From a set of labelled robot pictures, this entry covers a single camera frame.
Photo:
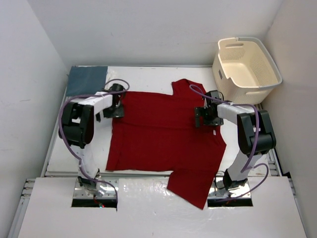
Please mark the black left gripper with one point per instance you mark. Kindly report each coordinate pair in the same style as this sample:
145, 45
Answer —
116, 113

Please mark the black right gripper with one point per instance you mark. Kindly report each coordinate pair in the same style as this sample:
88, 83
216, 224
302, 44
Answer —
200, 111

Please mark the teal blue t shirt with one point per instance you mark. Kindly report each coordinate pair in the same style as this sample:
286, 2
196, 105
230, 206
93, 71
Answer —
84, 80

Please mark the red t shirt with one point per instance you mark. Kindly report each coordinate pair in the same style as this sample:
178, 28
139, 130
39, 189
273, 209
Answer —
158, 133

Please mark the white printed t shirt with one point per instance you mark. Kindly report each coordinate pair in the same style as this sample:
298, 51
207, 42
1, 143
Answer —
111, 74

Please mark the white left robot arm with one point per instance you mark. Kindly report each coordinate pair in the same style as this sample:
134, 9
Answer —
76, 121

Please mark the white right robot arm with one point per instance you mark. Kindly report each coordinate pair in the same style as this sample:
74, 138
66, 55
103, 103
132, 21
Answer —
255, 133

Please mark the cream plastic laundry basket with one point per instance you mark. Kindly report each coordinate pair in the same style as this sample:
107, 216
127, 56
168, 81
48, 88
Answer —
244, 71

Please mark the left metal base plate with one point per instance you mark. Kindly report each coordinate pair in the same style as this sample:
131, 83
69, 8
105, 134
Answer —
101, 190

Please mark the metal base plate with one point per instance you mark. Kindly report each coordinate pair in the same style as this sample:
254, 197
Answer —
218, 191
101, 190

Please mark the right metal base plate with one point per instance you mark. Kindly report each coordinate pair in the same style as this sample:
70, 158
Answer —
218, 191

